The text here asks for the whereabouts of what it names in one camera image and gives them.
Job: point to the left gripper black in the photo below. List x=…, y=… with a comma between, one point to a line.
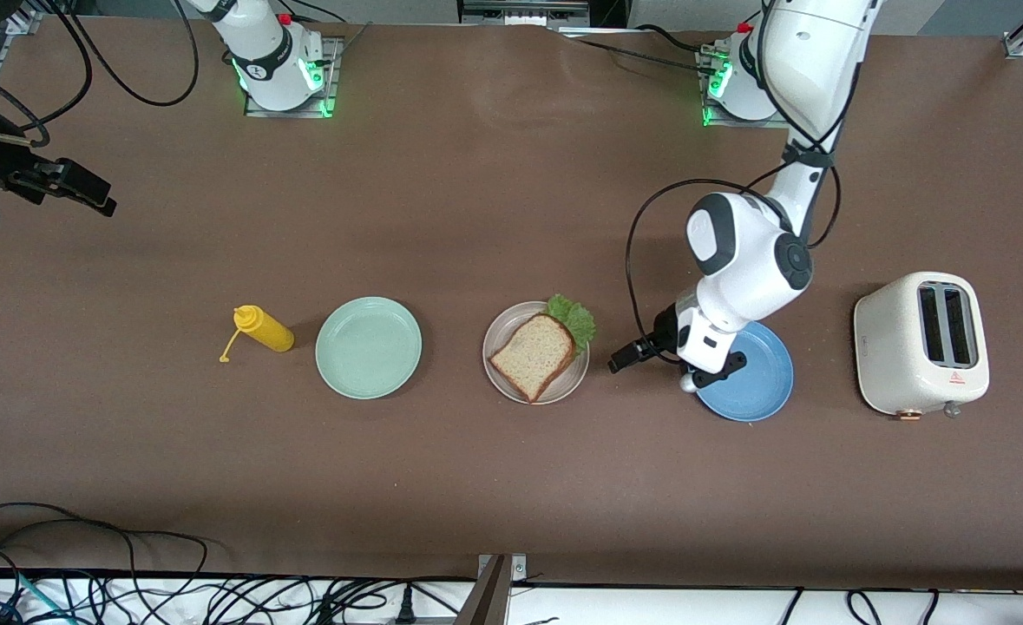
x=665, y=329

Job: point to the green lettuce leaf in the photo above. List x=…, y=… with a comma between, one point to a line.
x=576, y=317

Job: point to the brown bread slice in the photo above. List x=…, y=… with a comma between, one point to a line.
x=533, y=356

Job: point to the yellow mustard squeeze bottle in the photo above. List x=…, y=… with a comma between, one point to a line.
x=272, y=332

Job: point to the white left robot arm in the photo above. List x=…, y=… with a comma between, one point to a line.
x=754, y=260

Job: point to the blue plate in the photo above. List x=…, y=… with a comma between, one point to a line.
x=763, y=382

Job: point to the beige plate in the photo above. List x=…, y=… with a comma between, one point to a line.
x=498, y=334

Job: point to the mint green plate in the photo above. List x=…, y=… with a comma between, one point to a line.
x=368, y=347

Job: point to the white toaster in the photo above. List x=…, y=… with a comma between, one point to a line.
x=888, y=347

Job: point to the black power plug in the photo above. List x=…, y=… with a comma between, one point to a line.
x=405, y=608

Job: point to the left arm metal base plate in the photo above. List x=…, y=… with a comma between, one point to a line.
x=737, y=123

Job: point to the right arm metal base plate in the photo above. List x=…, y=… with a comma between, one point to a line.
x=331, y=82

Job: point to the aluminium profile bracket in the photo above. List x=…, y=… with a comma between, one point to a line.
x=489, y=590

